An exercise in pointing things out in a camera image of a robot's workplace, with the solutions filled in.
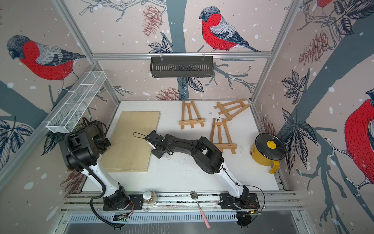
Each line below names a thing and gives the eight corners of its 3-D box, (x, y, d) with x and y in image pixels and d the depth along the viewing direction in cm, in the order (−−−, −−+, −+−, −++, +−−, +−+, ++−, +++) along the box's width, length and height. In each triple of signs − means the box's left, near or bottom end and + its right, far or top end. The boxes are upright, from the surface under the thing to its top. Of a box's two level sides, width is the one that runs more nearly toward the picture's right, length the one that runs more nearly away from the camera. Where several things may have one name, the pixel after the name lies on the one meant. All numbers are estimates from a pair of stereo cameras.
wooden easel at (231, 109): (228, 121, 109) (229, 119, 107) (212, 107, 118) (212, 105, 116) (249, 106, 119) (250, 103, 117) (232, 94, 129) (233, 92, 126)
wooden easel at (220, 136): (211, 153, 93) (212, 150, 90) (208, 120, 110) (209, 117, 107) (236, 153, 93) (237, 150, 90) (229, 120, 110) (230, 117, 107)
